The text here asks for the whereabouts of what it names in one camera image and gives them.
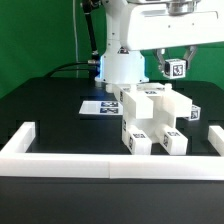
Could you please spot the white U-shaped fence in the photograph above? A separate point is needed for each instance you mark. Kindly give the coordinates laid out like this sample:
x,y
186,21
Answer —
x,y
15,160

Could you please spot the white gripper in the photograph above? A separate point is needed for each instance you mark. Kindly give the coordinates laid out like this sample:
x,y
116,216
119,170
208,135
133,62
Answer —
x,y
150,26

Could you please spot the small tag cube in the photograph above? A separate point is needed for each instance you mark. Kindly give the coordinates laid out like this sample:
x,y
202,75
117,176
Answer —
x,y
195,113
175,68

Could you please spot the white chair seat part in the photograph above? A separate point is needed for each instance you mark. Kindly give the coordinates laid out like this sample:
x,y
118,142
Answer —
x,y
147,125

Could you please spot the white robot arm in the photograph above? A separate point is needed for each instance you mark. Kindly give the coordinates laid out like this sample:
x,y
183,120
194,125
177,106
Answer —
x,y
119,65

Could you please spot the white marker sheet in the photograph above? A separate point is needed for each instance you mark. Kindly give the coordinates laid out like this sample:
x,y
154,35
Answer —
x,y
101,108

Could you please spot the white chair back frame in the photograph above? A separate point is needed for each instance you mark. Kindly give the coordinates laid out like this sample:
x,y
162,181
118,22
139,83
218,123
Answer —
x,y
142,100

